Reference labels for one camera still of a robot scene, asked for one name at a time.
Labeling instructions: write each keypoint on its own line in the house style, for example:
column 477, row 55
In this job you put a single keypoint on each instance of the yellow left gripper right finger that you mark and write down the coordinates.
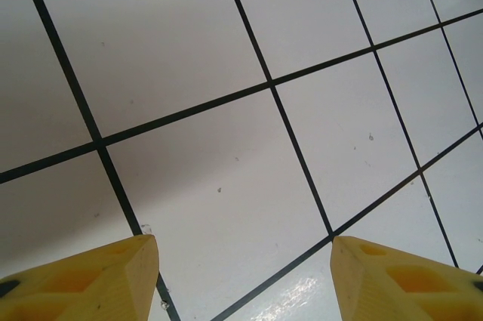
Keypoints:
column 407, row 291

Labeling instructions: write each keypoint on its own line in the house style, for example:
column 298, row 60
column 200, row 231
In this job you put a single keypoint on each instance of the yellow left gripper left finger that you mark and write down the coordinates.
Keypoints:
column 94, row 287

